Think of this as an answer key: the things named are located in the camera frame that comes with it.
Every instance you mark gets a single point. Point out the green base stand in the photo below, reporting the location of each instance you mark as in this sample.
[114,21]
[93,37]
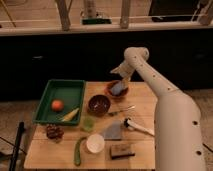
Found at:
[93,21]

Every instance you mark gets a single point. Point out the grey folded cloth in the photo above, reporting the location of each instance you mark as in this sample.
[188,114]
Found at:
[113,131]

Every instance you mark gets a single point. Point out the white dish brush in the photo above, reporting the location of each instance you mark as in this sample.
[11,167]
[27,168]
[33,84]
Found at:
[128,123]

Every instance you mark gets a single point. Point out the blue grey sponge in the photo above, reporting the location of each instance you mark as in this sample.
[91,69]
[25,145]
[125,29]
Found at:
[117,88]

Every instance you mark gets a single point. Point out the green plastic tray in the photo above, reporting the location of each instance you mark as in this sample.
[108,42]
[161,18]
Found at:
[70,92]

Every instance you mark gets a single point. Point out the yellow corn cob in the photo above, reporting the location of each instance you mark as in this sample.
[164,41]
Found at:
[70,115]

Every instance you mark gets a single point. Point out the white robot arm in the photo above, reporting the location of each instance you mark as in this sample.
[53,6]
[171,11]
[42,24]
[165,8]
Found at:
[178,137]

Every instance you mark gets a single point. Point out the small green cup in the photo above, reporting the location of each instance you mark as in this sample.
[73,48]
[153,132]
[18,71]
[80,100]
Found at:
[87,124]

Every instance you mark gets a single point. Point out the black pole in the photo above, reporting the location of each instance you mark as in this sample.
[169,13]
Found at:
[16,147]

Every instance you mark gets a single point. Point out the orange tomato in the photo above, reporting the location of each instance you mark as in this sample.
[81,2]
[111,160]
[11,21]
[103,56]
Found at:
[57,105]

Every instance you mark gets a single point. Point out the green cucumber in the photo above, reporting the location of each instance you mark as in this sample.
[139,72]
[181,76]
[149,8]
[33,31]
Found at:
[77,153]

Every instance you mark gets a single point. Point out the brown yellow scrub sponge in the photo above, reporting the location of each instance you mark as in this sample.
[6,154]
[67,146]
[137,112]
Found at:
[121,150]

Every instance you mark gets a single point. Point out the brown grape bunch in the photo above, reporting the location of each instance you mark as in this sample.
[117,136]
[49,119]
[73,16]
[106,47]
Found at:
[54,132]

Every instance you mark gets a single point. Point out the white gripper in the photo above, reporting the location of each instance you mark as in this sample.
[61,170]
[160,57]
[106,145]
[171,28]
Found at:
[125,70]

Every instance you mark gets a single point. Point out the dark purple bowl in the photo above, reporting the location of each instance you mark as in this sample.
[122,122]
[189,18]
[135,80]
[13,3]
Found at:
[98,105]

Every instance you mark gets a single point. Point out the white cup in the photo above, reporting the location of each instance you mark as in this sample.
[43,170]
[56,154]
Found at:
[95,143]

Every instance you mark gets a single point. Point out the metal fork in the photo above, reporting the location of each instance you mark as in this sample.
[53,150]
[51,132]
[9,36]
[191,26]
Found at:
[121,110]

